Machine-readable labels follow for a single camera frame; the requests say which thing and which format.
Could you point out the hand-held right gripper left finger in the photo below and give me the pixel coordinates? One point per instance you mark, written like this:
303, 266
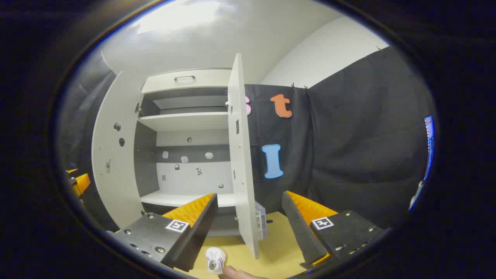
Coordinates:
201, 221

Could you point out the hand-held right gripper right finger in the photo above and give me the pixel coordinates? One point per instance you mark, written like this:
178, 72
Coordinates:
296, 224

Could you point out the black backdrop cloth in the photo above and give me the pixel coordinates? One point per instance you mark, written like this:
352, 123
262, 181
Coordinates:
348, 135

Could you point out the computer monitor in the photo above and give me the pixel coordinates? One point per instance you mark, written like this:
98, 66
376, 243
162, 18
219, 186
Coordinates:
429, 147

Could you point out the blue white box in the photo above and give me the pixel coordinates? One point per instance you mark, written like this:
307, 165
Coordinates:
261, 221

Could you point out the white grey shoe cabinet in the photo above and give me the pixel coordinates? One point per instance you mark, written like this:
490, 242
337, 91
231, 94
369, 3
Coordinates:
186, 121

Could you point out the white shoe cabinet door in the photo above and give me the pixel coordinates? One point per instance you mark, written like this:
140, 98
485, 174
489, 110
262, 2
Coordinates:
240, 162
116, 174

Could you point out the white striped shoe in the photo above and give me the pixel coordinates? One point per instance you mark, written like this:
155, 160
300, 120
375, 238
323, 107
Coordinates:
215, 259

